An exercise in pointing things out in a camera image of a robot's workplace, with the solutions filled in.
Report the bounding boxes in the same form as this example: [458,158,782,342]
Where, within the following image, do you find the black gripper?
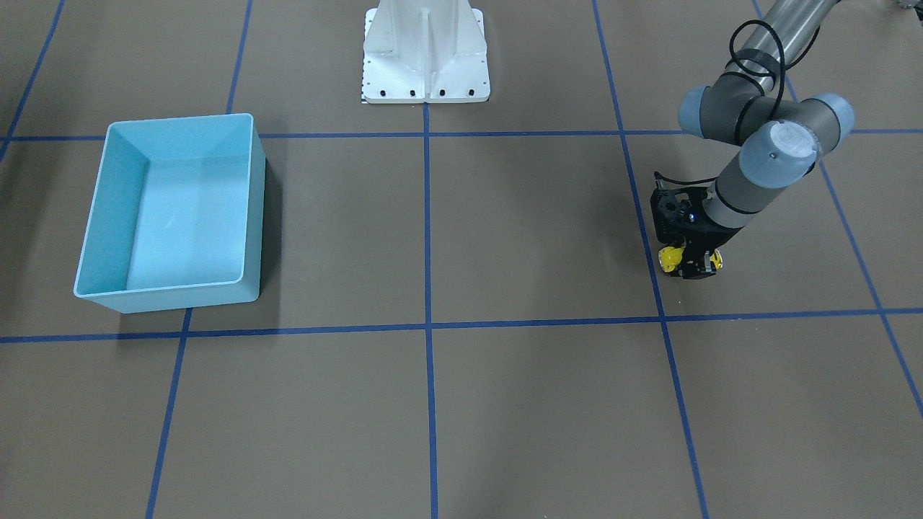
[676,210,740,280]

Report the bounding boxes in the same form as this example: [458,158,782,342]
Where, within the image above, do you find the yellow beetle toy car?
[657,246,724,279]

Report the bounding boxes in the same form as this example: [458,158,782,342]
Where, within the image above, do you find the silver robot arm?
[662,1,856,280]

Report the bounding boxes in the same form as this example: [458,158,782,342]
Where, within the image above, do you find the light blue plastic bin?
[73,114,267,314]

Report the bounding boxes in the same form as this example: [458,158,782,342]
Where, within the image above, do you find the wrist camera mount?
[650,180,716,245]

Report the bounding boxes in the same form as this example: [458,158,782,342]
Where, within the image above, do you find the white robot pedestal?
[361,1,491,103]

